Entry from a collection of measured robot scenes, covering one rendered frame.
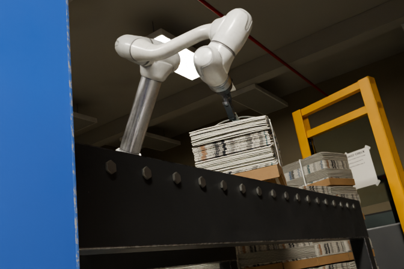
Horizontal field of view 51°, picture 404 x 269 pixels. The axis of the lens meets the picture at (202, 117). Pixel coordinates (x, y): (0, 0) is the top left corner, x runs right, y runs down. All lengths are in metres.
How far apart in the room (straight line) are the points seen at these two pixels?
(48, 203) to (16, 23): 0.09
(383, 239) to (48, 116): 3.32
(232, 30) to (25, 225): 1.35
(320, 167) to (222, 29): 1.61
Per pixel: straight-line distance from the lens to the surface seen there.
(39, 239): 0.21
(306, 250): 2.54
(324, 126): 3.58
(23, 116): 0.22
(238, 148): 1.54
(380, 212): 8.88
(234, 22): 1.52
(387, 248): 3.46
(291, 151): 9.55
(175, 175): 0.62
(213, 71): 1.45
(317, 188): 2.74
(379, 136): 3.31
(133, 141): 2.06
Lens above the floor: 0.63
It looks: 20 degrees up
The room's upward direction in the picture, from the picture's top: 9 degrees counter-clockwise
